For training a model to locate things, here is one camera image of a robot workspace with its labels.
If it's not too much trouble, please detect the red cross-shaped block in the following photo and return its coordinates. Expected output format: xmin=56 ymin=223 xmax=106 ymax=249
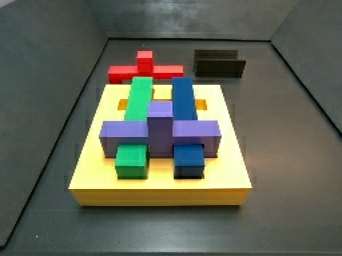
xmin=107 ymin=50 xmax=185 ymax=84

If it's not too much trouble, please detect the blue long block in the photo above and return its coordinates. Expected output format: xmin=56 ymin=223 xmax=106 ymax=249
xmin=173 ymin=77 xmax=205 ymax=179

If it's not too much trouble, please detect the purple cross-shaped block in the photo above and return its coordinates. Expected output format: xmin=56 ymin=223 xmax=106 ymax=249
xmin=99 ymin=101 xmax=222 ymax=158

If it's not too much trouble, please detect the green long block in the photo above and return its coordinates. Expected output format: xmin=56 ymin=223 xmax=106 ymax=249
xmin=115 ymin=77 xmax=153 ymax=179

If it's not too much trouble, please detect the yellow base board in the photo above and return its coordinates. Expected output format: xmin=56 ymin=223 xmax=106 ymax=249
xmin=68 ymin=85 xmax=253 ymax=206

